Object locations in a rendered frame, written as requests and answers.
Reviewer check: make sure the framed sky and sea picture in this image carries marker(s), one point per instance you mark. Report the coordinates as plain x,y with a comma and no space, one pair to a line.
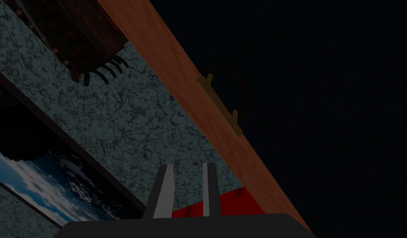
41,165

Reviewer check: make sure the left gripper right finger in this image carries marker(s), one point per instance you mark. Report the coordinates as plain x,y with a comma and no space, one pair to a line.
210,191

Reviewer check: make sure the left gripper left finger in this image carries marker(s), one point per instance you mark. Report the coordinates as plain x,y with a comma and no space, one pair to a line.
164,195

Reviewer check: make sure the brown wooden drawer front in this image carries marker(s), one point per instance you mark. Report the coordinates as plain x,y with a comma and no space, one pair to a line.
197,99

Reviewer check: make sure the dark wooden wall shelf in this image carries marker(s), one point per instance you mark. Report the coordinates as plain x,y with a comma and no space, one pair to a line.
78,36

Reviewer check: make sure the red flat object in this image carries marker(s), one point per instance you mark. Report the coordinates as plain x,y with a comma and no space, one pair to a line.
236,203

